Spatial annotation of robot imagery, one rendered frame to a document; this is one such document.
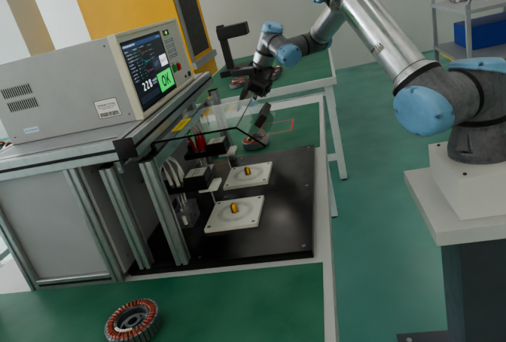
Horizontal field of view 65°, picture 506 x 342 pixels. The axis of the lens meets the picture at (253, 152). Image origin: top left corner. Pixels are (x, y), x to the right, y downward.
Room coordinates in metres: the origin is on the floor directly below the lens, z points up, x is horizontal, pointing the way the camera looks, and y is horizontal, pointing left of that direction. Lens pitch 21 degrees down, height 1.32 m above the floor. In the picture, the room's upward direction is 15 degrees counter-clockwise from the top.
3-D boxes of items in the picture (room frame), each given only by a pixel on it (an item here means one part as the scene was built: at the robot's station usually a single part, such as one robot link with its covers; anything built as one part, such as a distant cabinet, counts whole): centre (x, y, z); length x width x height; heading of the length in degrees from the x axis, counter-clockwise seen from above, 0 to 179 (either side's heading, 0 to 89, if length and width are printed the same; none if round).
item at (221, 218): (1.00, 0.09, 0.78); 0.15 x 0.15 x 0.01; 76
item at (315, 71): (3.47, -0.31, 0.38); 1.85 x 1.10 x 0.75; 166
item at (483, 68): (0.86, -0.54, 1.02); 0.13 x 0.12 x 0.14; 111
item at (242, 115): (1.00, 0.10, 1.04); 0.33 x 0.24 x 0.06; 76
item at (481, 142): (0.86, -0.54, 0.90); 0.15 x 0.15 x 0.10
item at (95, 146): (1.19, 0.37, 1.09); 0.68 x 0.44 x 0.05; 166
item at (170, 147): (1.14, 0.16, 1.03); 0.62 x 0.01 x 0.03; 166
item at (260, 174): (1.23, 0.03, 0.78); 0.15 x 0.15 x 0.01; 76
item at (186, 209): (1.03, 0.23, 0.80); 0.07 x 0.05 x 0.06; 166
